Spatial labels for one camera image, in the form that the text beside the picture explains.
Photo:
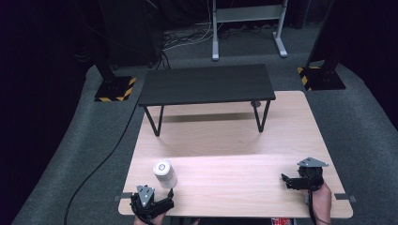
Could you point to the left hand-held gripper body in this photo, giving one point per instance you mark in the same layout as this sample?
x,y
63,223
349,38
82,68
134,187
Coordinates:
x,y
145,197

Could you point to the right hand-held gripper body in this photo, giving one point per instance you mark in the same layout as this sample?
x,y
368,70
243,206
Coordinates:
x,y
311,175

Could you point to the grey table edge bracket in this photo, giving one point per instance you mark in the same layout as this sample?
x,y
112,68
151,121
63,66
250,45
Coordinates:
x,y
122,196
344,197

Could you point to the white metal desk frame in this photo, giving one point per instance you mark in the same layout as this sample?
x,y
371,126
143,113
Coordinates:
x,y
247,14

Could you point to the person's left hand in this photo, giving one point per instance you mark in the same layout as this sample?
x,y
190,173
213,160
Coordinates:
x,y
156,219

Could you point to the black riser shelf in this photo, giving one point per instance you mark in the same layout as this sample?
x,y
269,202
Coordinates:
x,y
206,82

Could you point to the black stand with striped base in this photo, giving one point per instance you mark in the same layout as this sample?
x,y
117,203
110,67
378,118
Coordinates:
x,y
322,75
114,86

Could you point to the red printed packet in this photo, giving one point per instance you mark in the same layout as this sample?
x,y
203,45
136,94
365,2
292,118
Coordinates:
x,y
282,222

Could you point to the dark equipment cabinet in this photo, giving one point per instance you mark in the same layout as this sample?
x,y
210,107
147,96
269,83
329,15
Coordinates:
x,y
131,28

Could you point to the white cylindrical can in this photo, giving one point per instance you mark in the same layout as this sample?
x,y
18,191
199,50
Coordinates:
x,y
165,175

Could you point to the person's right hand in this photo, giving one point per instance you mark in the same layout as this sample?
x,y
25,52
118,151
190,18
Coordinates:
x,y
320,203

